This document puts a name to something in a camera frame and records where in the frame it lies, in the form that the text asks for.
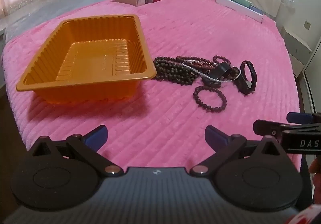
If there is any black smart watch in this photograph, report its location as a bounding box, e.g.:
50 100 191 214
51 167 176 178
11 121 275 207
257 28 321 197
233 60 257 95

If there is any reddish brown bead bracelet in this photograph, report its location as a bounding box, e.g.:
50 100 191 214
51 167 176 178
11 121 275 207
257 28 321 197
193 85 228 113

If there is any reddish brown bead necklace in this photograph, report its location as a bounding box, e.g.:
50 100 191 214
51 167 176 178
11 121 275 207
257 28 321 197
175 54 239 74

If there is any white pearl strand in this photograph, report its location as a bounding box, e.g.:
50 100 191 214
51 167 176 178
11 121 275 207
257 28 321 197
182 61 242 83

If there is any dark wooden bead necklace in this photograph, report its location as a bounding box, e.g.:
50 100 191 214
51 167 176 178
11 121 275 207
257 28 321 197
152 56 201 86

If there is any orange plastic tray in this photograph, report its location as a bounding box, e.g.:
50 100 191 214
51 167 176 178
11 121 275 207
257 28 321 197
16 15 156 104

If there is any black fitness band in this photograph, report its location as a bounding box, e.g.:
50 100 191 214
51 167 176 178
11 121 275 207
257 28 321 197
202 61 232 88

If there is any person right hand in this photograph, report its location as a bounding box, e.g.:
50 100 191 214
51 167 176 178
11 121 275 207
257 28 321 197
309 156 321 204

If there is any white nightstand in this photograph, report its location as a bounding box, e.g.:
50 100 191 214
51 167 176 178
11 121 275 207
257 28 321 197
280 26 313 77

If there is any pink plush blanket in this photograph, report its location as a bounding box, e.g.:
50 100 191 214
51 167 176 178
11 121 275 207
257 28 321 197
2 0 299 167

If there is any white flat box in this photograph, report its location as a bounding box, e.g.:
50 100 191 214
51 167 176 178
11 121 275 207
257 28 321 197
215 0 263 23

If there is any green book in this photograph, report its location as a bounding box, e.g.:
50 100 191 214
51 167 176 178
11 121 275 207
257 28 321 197
231 0 252 8

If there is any clear plastic mattress cover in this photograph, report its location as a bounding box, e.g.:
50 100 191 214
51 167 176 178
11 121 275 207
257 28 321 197
1 0 104 42

